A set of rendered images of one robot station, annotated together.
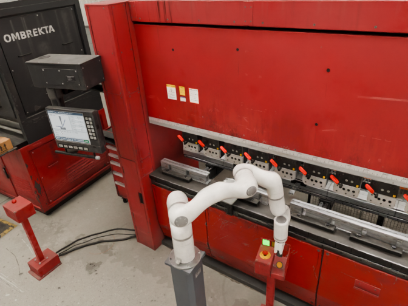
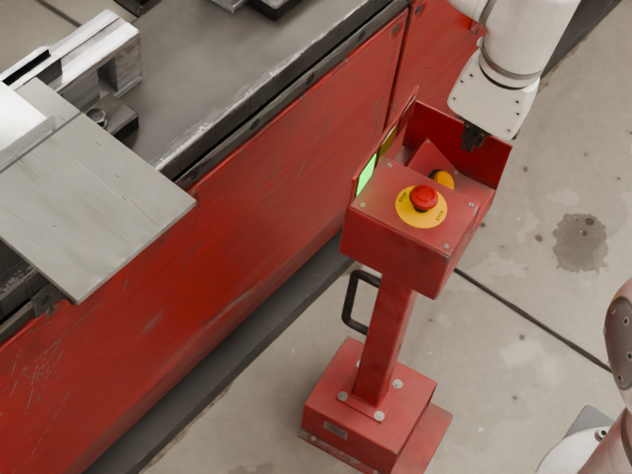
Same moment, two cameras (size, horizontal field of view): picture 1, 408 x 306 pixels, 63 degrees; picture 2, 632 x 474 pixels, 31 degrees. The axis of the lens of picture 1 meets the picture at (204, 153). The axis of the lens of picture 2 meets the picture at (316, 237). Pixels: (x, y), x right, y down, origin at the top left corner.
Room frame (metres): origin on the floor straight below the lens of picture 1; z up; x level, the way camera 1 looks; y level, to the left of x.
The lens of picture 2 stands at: (1.77, 0.58, 2.04)
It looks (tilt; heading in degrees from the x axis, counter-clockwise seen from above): 55 degrees down; 266
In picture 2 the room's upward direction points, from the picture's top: 9 degrees clockwise
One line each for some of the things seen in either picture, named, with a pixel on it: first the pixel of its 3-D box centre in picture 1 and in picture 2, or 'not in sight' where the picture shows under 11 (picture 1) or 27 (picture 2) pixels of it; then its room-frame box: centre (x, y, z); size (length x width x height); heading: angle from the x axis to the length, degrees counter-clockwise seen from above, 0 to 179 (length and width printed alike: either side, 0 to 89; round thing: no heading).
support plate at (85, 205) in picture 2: (230, 191); (55, 183); (2.02, -0.18, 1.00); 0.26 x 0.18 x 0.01; 144
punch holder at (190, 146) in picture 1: (193, 140); not in sight; (2.39, 0.08, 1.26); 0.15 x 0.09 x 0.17; 54
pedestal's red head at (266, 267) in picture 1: (272, 258); (425, 193); (1.56, -0.40, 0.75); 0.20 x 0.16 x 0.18; 65
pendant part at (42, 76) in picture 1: (76, 110); not in sight; (2.54, 1.00, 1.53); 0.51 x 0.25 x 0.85; 68
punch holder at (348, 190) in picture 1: (348, 181); not in sight; (1.68, -0.89, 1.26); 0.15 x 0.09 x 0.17; 54
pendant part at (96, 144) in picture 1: (78, 127); not in sight; (2.44, 0.99, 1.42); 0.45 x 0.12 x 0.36; 68
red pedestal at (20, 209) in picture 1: (31, 236); not in sight; (2.33, 1.64, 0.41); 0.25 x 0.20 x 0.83; 144
